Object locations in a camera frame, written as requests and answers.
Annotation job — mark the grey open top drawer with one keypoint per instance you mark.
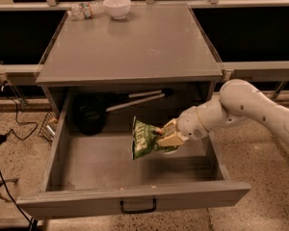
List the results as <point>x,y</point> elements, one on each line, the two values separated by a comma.
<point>89,175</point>

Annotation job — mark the black wire basket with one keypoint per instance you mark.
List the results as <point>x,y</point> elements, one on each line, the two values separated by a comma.
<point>48,127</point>

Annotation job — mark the black drawer handle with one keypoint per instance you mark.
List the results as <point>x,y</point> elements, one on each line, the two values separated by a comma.
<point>138,207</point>

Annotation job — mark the clear plastic water bottle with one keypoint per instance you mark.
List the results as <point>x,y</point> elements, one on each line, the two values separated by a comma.
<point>86,10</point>

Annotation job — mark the metal railing bar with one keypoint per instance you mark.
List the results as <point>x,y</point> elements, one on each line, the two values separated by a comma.
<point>20,74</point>

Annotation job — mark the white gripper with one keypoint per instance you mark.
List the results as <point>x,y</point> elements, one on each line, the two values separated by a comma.
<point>188,123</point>

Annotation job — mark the white ceramic bowl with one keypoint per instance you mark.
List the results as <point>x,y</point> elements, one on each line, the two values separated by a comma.
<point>117,9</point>

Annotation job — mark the grey cabinet with top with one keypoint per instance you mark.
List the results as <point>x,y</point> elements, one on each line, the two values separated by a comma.
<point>153,44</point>

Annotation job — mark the green jalapeno chip bag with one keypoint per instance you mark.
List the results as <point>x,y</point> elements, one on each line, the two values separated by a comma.
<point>145,137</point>

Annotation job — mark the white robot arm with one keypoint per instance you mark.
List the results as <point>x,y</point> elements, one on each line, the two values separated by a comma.
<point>237,101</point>

